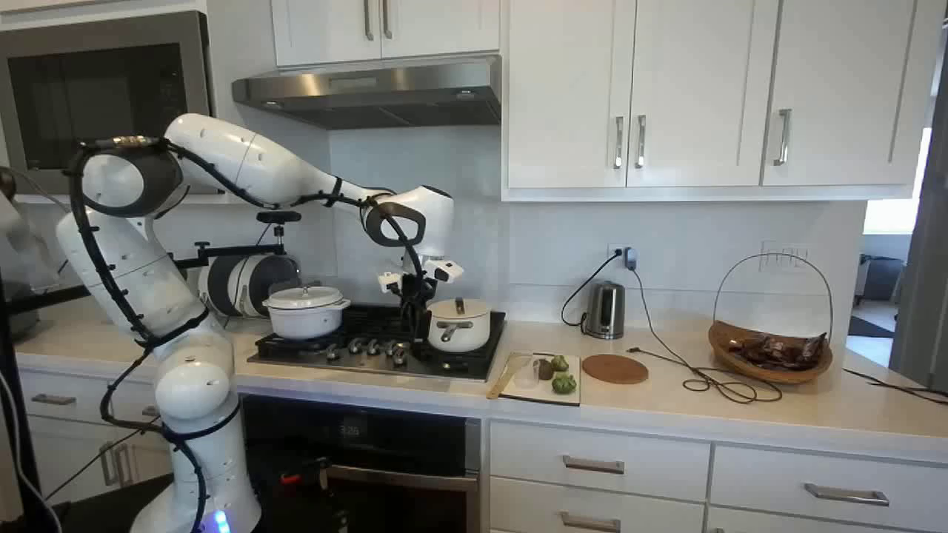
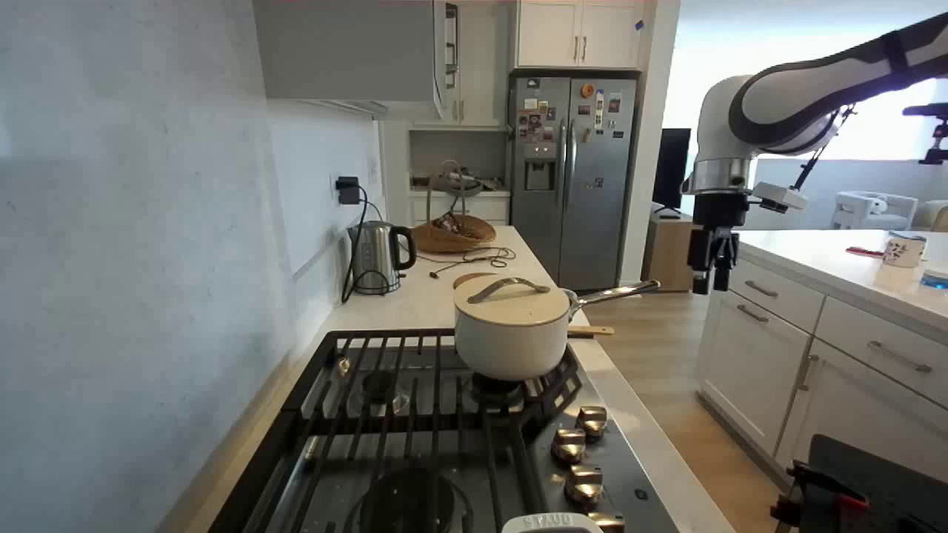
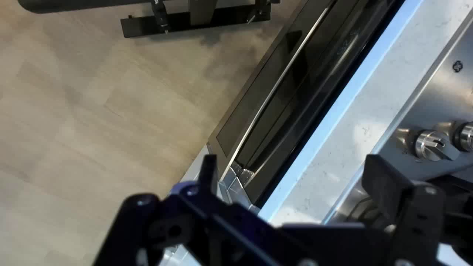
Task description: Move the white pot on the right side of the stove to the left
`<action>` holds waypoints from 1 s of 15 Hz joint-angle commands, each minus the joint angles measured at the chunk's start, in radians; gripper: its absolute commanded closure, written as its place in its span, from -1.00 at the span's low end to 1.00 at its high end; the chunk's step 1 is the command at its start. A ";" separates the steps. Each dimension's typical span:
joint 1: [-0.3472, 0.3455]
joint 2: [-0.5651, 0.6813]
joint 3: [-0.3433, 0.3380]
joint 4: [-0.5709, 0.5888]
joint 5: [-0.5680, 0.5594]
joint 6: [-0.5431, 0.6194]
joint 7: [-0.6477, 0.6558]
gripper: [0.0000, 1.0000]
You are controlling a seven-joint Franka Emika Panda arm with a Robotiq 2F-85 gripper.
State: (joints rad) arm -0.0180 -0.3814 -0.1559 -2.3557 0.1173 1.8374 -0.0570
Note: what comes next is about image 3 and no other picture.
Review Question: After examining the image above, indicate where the stainless steel gas stove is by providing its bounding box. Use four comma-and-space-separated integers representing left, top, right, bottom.
260, 0, 473, 225

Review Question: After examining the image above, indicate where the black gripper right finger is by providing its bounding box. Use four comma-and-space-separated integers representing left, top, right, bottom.
282, 154, 473, 266

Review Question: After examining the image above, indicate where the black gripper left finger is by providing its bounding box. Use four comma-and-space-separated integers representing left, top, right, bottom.
93, 153, 276, 266

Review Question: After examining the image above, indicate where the built-in oven with glass door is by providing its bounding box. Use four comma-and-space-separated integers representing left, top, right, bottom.
208, 0, 405, 206

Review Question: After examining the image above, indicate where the black robot stand base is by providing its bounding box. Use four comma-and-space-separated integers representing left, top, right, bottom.
16, 0, 279, 38

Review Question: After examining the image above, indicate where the silver stove knob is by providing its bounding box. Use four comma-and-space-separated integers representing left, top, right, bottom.
454, 120, 473, 152
395, 128, 460, 160

